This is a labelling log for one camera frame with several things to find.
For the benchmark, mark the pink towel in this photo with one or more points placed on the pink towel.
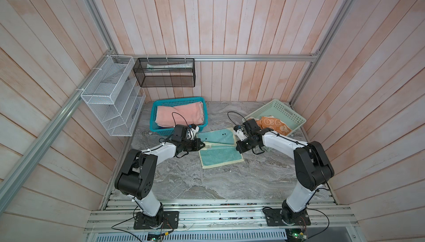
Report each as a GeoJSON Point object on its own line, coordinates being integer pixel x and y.
{"type": "Point", "coordinates": [168, 117]}

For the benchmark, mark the light green plastic basket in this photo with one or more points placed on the light green plastic basket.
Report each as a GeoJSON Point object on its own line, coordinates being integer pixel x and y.
{"type": "Point", "coordinates": [290, 120]}

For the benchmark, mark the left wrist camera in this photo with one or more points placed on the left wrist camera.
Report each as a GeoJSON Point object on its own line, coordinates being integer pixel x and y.
{"type": "Point", "coordinates": [192, 131]}

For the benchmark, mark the aluminium back wall rail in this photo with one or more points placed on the aluminium back wall rail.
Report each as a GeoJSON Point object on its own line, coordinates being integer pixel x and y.
{"type": "Point", "coordinates": [238, 58]}

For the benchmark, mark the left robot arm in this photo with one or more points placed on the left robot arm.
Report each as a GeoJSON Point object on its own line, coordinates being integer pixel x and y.
{"type": "Point", "coordinates": [136, 175]}

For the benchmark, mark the white wire shelf rack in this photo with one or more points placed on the white wire shelf rack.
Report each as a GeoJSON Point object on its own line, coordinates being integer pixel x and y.
{"type": "Point", "coordinates": [114, 96]}

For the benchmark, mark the black mesh wall basket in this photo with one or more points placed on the black mesh wall basket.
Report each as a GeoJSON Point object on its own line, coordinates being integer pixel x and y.
{"type": "Point", "coordinates": [165, 72]}

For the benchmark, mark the light green towel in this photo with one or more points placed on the light green towel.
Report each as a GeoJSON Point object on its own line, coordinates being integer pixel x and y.
{"type": "Point", "coordinates": [220, 148]}

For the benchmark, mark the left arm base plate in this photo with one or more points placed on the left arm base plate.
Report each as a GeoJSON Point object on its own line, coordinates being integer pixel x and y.
{"type": "Point", "coordinates": [167, 219]}

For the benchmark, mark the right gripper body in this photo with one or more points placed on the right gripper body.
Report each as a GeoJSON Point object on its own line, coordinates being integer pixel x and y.
{"type": "Point", "coordinates": [245, 145]}

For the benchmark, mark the orange patterned towel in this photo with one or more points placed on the orange patterned towel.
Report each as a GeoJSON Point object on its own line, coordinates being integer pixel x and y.
{"type": "Point", "coordinates": [274, 124]}

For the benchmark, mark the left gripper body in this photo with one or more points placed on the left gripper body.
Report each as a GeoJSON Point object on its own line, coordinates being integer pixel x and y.
{"type": "Point", "coordinates": [190, 146]}

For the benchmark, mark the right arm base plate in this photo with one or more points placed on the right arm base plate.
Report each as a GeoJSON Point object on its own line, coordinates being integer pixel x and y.
{"type": "Point", "coordinates": [285, 217]}

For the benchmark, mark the teal plastic basket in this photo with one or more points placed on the teal plastic basket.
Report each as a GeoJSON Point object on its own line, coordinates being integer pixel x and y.
{"type": "Point", "coordinates": [175, 102]}

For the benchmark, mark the aluminium left wall rail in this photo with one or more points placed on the aluminium left wall rail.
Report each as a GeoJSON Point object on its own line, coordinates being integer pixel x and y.
{"type": "Point", "coordinates": [33, 155]}

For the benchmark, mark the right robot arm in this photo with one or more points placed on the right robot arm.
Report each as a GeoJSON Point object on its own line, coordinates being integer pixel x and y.
{"type": "Point", "coordinates": [312, 166]}

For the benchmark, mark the aluminium wall rail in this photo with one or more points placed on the aluminium wall rail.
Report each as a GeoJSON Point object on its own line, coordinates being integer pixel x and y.
{"type": "Point", "coordinates": [238, 58]}
{"type": "Point", "coordinates": [33, 155]}

